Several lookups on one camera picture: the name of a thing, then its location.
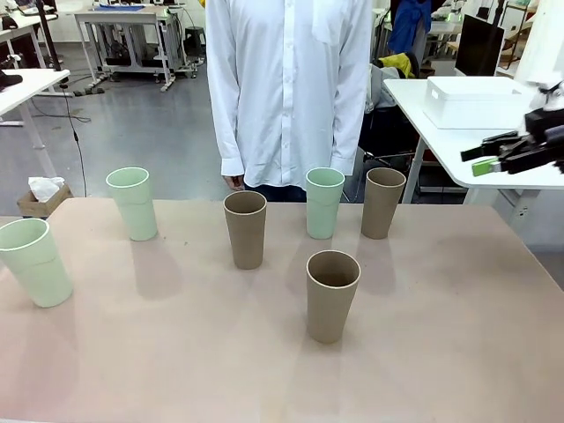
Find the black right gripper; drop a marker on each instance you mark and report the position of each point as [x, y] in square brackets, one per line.
[551, 141]

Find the white plastic basket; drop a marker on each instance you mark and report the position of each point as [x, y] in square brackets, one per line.
[471, 101]

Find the brown plastic cup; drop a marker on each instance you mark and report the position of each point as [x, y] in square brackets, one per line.
[328, 308]
[381, 211]
[247, 242]

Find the pale green plastic cup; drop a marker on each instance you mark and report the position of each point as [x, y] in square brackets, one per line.
[324, 216]
[26, 273]
[138, 211]

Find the person's left forearm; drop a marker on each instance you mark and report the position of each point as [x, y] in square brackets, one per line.
[348, 132]

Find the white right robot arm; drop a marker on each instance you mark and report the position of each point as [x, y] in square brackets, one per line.
[544, 39]

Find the person's right forearm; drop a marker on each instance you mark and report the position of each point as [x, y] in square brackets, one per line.
[227, 132]

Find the person's right hand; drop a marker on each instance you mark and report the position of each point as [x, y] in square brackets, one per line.
[233, 182]

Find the white side table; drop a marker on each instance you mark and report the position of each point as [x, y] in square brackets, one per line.
[440, 141]

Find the black computer monitor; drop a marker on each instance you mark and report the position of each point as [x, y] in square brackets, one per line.
[478, 44]

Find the black office chair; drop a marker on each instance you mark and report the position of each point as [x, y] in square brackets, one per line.
[388, 136]

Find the yellow jacket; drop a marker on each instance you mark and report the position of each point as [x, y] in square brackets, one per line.
[398, 61]

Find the grey garment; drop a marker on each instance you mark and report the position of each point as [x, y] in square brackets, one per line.
[379, 88]

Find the blue jacket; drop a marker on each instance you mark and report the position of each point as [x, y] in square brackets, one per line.
[407, 26]

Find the person in white shirt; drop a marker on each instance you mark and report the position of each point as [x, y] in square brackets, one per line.
[286, 88]

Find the grey metal workbench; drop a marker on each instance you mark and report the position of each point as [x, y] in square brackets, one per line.
[123, 20]

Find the white crumpled tissue paper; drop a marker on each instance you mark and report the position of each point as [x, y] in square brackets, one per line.
[44, 186]

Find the black straight stand pole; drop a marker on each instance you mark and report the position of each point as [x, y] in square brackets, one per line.
[46, 35]

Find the brown cardboard box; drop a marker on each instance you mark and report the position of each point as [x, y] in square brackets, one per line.
[31, 206]

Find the black object on desk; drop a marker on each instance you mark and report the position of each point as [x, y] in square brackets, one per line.
[9, 80]

